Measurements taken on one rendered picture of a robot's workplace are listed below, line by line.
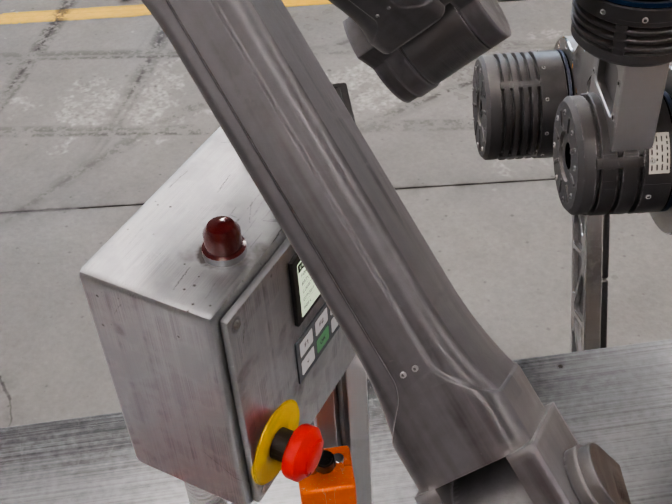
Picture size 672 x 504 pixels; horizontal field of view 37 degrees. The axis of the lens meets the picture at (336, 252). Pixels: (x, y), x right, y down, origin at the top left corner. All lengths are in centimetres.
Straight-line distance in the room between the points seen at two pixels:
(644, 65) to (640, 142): 11
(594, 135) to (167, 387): 67
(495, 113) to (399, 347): 119
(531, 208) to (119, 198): 119
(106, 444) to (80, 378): 122
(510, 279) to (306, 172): 222
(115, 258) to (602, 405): 87
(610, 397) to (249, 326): 84
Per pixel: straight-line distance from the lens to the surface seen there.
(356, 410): 84
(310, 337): 67
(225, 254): 58
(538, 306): 261
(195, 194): 63
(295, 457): 66
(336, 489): 82
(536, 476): 47
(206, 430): 64
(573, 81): 167
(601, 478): 49
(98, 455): 133
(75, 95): 351
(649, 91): 112
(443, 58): 83
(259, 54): 47
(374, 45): 80
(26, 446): 137
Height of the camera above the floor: 187
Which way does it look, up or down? 43 degrees down
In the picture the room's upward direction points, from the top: 4 degrees counter-clockwise
